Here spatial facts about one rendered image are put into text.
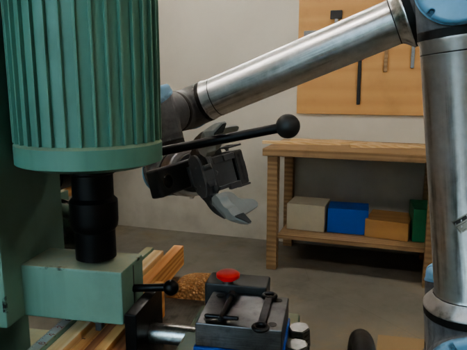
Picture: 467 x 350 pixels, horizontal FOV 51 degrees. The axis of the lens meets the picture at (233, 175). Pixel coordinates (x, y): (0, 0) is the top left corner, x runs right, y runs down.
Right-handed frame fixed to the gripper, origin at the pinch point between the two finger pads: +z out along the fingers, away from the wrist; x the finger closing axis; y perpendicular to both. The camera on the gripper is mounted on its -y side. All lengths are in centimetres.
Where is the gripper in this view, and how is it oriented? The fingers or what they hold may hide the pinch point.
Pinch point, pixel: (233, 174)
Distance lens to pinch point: 69.7
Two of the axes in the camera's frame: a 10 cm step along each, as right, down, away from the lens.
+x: 2.5, 9.6, 1.2
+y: 8.5, -2.8, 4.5
